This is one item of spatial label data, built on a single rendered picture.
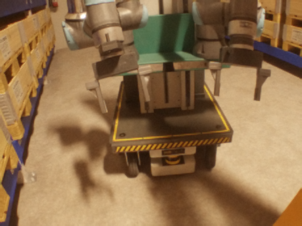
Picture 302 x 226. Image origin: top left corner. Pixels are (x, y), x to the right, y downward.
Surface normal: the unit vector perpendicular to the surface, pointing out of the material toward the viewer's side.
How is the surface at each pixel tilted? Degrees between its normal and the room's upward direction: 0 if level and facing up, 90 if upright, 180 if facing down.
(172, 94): 90
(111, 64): 67
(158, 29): 90
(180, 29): 90
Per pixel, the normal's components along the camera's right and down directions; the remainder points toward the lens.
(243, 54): -0.11, 0.12
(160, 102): 0.04, 0.50
